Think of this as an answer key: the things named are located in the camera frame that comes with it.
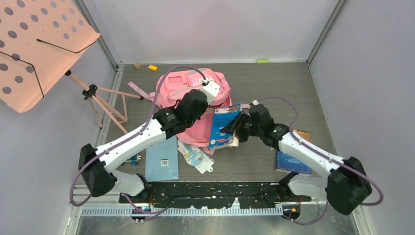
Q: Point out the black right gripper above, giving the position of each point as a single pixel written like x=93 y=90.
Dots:
x=236 y=126

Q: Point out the pink student backpack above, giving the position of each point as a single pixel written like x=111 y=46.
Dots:
x=171 y=88

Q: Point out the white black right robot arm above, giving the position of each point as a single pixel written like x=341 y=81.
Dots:
x=342 y=182

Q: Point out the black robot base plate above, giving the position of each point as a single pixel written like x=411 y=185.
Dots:
x=216 y=195

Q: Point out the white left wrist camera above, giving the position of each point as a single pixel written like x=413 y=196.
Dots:
x=211 y=89

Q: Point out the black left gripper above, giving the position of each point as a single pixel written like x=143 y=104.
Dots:
x=204 y=107

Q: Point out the yellow blue toy car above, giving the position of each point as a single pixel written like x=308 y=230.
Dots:
x=132 y=160

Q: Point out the dark blue orange book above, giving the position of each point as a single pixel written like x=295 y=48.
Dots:
x=287 y=163

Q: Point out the blue paperback book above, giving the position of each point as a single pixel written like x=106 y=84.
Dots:
x=222 y=116

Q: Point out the packaged blue correction tape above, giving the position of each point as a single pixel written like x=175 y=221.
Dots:
x=196 y=157

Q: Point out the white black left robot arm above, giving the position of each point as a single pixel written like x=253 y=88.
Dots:
x=98 y=166

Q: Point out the light blue notebook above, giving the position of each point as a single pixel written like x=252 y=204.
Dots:
x=161 y=161

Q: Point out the white slotted cable duct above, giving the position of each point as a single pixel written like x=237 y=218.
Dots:
x=231 y=211

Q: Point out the pink perforated music stand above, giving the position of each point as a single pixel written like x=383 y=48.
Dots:
x=40 y=40

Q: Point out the green paperback book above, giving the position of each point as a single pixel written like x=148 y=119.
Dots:
x=233 y=142

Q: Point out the small wooden cube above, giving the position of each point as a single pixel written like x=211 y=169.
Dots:
x=138 y=66

